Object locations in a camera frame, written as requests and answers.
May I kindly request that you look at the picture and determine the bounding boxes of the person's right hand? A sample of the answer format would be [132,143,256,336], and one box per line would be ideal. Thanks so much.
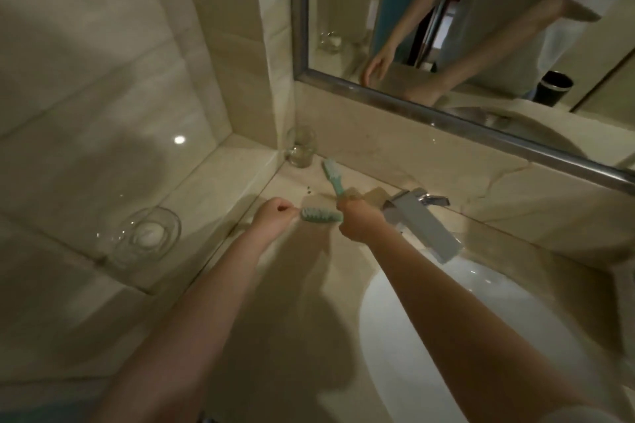
[337,197,394,244]

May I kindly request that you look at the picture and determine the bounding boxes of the person's left hand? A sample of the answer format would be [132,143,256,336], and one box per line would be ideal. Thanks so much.
[249,197,302,246]

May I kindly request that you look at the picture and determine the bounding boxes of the green toothbrush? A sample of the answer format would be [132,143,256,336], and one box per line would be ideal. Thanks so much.
[301,208,344,224]
[322,158,351,200]

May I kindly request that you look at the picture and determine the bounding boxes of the person's right forearm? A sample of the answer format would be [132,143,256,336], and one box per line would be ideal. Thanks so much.
[364,226,615,423]

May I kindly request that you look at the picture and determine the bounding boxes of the person's left forearm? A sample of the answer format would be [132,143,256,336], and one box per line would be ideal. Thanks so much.
[87,231,286,423]

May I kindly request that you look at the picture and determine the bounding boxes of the clear drinking glass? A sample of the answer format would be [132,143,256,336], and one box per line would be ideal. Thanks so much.
[283,125,318,170]

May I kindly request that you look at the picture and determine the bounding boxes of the chrome sink faucet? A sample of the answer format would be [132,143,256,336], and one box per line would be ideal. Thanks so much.
[382,188,461,264]

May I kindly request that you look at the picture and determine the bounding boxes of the white sink basin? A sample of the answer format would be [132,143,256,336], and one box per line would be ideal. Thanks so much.
[358,253,612,423]

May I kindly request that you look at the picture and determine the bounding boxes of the white soap bar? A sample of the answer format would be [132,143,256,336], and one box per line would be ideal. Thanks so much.
[135,222,167,248]

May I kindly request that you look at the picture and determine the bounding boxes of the clear glass soap dish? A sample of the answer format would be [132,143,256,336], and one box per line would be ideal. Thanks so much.
[96,206,182,271]

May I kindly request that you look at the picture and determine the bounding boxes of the silver framed wall mirror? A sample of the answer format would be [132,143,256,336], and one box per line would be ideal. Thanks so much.
[288,0,635,191]

